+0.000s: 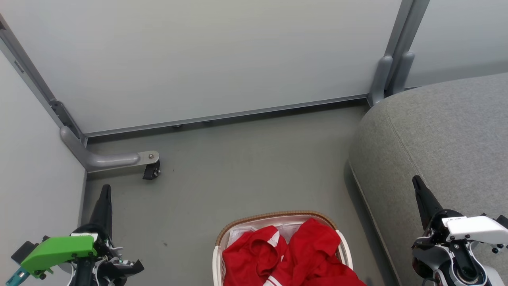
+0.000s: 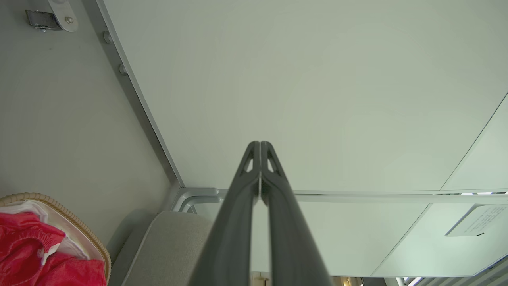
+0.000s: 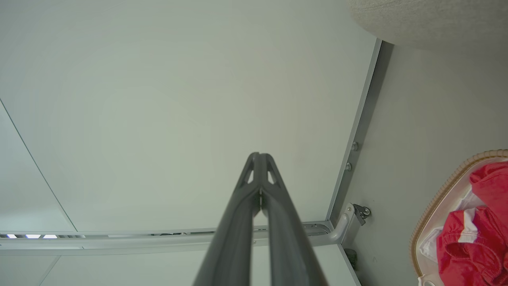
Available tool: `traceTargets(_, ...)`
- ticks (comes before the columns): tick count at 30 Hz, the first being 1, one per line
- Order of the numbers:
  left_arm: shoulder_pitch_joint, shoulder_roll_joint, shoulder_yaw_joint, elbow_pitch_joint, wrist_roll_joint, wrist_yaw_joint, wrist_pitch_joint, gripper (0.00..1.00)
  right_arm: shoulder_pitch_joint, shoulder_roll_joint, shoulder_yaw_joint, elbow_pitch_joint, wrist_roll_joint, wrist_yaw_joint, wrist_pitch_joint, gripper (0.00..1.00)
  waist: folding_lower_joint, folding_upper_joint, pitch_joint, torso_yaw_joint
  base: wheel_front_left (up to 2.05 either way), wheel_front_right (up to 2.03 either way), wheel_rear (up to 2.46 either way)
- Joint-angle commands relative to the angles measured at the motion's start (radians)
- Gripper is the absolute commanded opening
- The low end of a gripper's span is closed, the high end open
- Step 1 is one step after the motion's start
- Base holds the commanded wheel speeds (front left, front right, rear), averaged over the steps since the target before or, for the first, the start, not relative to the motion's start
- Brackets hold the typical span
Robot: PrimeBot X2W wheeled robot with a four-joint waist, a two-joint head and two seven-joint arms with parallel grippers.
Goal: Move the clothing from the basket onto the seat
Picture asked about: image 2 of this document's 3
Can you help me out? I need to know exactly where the grey partition base rail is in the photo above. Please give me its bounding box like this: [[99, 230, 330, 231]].
[[81, 0, 185, 188]]

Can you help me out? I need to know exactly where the grey fabric sofa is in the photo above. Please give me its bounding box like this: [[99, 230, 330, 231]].
[[107, 210, 217, 286]]

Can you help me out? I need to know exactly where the white basket liner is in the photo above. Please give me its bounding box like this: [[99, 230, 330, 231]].
[[0, 200, 100, 261]]

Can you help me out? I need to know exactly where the grey caster wheel bracket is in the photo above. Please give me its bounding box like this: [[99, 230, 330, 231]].
[[25, 0, 79, 33]]

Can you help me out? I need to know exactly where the white paper sign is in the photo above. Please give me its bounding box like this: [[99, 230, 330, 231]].
[[445, 204, 508, 238]]

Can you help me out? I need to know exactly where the grey partition foot bracket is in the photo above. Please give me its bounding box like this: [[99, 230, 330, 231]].
[[171, 187, 221, 213]]

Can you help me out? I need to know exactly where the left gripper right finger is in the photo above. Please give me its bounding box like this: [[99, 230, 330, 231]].
[[260, 141, 334, 286]]

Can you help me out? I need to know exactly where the red garment with white tag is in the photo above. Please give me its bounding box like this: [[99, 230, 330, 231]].
[[0, 212, 108, 286]]

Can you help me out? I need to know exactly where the wicker laundry basket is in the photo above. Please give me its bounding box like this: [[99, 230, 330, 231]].
[[0, 193, 112, 286]]

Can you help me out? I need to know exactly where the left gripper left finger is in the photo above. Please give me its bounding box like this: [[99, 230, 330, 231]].
[[189, 141, 261, 286]]

